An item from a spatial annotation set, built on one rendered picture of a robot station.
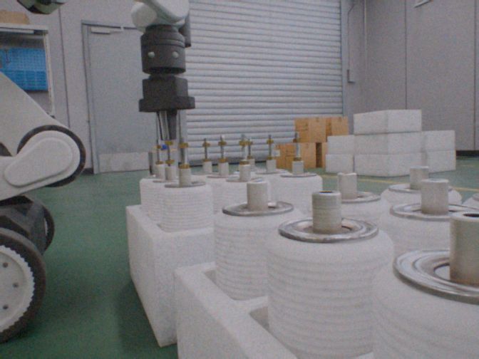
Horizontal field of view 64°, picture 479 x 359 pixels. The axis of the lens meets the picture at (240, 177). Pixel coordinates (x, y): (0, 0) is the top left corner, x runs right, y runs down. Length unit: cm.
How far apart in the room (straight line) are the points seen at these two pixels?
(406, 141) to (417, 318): 331
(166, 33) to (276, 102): 592
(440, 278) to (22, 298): 70
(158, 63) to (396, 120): 278
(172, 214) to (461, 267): 52
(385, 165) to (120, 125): 384
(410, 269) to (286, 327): 11
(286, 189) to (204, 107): 539
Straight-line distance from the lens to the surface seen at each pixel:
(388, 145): 333
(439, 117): 675
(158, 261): 63
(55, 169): 93
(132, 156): 585
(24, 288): 79
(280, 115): 667
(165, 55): 79
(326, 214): 29
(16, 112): 98
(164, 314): 66
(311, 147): 458
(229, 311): 34
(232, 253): 37
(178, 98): 77
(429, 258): 24
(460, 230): 21
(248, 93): 643
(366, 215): 43
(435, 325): 19
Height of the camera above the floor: 32
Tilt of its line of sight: 5 degrees down
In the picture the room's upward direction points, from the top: 3 degrees counter-clockwise
